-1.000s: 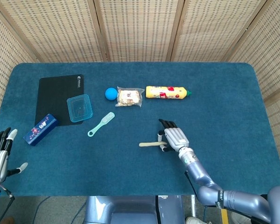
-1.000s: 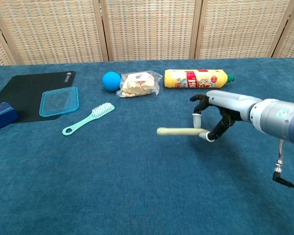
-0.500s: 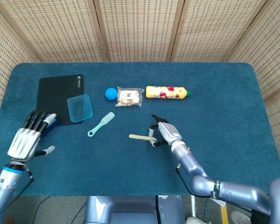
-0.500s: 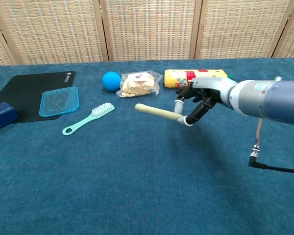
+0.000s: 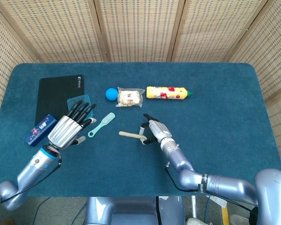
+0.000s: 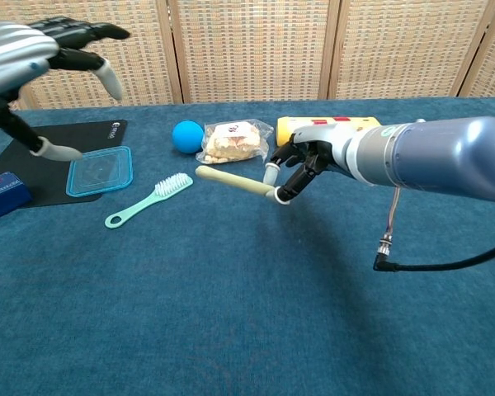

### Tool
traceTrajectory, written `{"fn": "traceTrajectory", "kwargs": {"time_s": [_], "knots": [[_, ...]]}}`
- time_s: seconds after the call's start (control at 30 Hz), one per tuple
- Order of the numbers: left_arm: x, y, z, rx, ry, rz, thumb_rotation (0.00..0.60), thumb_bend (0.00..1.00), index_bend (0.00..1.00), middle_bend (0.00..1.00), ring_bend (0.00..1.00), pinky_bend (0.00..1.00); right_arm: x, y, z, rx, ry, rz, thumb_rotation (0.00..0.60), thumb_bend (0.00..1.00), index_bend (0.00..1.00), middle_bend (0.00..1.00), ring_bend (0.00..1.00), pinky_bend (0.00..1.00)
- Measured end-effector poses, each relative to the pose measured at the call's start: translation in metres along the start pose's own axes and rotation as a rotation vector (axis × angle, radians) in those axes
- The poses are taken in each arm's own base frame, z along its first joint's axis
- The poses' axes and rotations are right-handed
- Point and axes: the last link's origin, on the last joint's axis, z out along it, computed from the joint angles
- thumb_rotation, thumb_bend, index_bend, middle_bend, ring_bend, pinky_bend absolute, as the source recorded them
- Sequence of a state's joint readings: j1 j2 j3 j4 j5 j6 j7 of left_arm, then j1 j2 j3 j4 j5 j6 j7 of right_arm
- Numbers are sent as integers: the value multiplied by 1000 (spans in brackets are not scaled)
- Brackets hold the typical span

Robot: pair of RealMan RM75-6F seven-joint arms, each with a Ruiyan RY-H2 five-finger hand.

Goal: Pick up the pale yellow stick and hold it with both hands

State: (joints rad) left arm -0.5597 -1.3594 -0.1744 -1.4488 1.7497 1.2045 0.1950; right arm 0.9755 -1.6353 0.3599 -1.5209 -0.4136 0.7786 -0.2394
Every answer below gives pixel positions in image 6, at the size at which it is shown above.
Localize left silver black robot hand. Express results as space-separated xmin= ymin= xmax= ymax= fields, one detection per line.
xmin=0 ymin=16 xmax=132 ymax=162

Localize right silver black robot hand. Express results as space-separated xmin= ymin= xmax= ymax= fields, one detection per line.
xmin=262 ymin=122 xmax=358 ymax=206

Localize cream flexible stick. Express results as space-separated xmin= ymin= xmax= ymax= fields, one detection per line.
xmin=195 ymin=165 xmax=278 ymax=198

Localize yellow plastic bottle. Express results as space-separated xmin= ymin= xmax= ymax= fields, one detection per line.
xmin=276 ymin=115 xmax=383 ymax=148

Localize clear bag of snacks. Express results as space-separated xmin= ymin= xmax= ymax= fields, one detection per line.
xmin=196 ymin=118 xmax=275 ymax=166

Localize black mouse pad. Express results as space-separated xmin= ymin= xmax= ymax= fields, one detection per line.
xmin=0 ymin=120 xmax=129 ymax=209

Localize blue ball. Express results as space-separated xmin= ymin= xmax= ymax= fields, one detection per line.
xmin=172 ymin=120 xmax=205 ymax=155

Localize dark blue box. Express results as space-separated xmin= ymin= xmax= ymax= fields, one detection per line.
xmin=0 ymin=171 xmax=33 ymax=226

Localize blue transparent container lid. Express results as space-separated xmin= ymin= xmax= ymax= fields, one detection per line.
xmin=65 ymin=145 xmax=133 ymax=198

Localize mint green brush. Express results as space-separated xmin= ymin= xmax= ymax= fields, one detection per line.
xmin=104 ymin=172 xmax=194 ymax=229

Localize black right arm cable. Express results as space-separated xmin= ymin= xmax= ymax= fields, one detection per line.
xmin=373 ymin=187 xmax=495 ymax=273

